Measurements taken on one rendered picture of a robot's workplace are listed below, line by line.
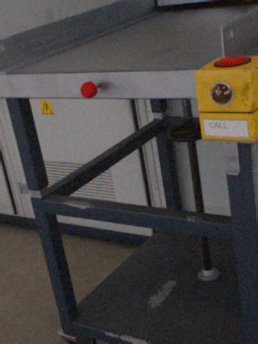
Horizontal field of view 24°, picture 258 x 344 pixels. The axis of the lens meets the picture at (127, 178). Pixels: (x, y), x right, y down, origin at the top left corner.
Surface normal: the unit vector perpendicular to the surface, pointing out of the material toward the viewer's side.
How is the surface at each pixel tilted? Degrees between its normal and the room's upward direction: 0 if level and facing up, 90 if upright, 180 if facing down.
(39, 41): 90
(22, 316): 0
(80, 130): 90
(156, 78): 90
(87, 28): 90
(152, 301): 0
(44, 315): 0
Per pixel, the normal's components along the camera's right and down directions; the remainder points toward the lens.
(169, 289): -0.16, -0.91
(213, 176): -0.54, 0.39
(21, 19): 0.70, 0.15
